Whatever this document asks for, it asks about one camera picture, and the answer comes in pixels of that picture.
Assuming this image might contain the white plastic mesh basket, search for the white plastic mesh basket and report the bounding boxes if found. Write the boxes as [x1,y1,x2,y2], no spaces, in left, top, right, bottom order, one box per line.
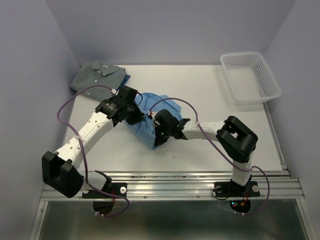
[220,51,282,105]

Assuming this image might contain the folded grey button shirt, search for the folded grey button shirt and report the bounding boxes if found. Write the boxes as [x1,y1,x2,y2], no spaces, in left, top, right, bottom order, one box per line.
[69,59,127,102]

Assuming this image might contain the folded blue plaid shirt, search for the folded blue plaid shirt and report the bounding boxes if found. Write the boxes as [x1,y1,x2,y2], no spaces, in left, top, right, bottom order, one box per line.
[117,74,131,90]

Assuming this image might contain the light blue long sleeve shirt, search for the light blue long sleeve shirt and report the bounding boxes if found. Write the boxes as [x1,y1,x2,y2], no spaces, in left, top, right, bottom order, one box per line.
[125,92,182,150]

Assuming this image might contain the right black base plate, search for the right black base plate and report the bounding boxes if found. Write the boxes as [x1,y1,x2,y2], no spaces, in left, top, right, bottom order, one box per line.
[212,181,260,198]

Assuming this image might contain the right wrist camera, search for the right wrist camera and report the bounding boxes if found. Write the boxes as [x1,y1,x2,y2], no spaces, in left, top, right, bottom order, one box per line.
[147,109,179,127]

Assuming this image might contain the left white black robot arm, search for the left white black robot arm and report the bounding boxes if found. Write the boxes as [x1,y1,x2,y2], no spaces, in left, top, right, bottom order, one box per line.
[41,99,144,198]

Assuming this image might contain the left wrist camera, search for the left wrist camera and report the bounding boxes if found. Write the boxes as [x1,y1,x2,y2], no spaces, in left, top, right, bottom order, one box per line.
[111,85,143,108]

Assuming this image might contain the aluminium mounting rail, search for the aluminium mounting rail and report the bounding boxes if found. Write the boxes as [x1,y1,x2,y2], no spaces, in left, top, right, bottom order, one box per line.
[39,171,306,201]

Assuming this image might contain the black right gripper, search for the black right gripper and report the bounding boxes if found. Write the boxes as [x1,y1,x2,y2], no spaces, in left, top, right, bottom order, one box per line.
[148,121,172,147]

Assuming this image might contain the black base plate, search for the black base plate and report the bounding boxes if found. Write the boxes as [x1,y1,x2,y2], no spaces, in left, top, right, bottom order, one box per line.
[212,181,260,198]
[82,182,128,199]

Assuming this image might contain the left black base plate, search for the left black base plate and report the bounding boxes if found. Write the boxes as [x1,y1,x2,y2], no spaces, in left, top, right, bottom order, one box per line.
[82,182,128,199]

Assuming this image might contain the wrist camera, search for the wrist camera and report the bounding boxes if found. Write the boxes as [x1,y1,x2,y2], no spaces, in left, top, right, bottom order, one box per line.
[111,85,143,108]
[147,109,179,127]

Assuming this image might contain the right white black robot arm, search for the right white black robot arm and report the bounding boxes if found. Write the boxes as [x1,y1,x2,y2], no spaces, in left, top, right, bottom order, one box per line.
[152,113,258,195]

